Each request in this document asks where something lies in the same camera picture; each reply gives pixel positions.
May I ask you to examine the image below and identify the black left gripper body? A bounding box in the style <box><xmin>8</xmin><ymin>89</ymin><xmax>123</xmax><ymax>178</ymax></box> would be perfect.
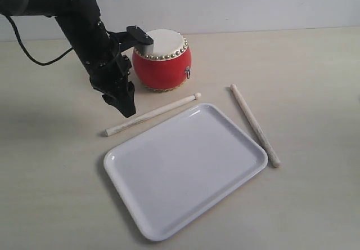
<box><xmin>67</xmin><ymin>21</ymin><xmax>132</xmax><ymax>95</ymax></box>

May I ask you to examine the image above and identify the wooden drumstick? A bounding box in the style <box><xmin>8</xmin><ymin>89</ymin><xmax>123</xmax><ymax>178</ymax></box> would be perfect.
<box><xmin>230</xmin><ymin>84</ymin><xmax>281</xmax><ymax>168</ymax></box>
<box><xmin>105</xmin><ymin>92</ymin><xmax>201</xmax><ymax>137</ymax></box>

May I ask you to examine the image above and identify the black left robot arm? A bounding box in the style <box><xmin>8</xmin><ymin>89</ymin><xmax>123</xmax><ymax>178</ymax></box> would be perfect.
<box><xmin>1</xmin><ymin>0</ymin><xmax>145</xmax><ymax>118</ymax></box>

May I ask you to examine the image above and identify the small red drum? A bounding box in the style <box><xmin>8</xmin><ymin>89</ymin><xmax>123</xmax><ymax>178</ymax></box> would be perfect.
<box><xmin>132</xmin><ymin>29</ymin><xmax>192</xmax><ymax>91</ymax></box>

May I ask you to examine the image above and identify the white rectangular plastic tray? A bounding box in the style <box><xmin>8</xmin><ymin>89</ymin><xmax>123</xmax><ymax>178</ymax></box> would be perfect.
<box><xmin>103</xmin><ymin>103</ymin><xmax>268</xmax><ymax>241</ymax></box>

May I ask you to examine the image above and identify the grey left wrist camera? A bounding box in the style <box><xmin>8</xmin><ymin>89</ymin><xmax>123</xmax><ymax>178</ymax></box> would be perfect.
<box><xmin>108</xmin><ymin>25</ymin><xmax>155</xmax><ymax>55</ymax></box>

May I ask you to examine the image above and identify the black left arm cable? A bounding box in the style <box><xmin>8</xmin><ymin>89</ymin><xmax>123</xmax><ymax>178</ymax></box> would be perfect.
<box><xmin>4</xmin><ymin>15</ymin><xmax>74</xmax><ymax>66</ymax></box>

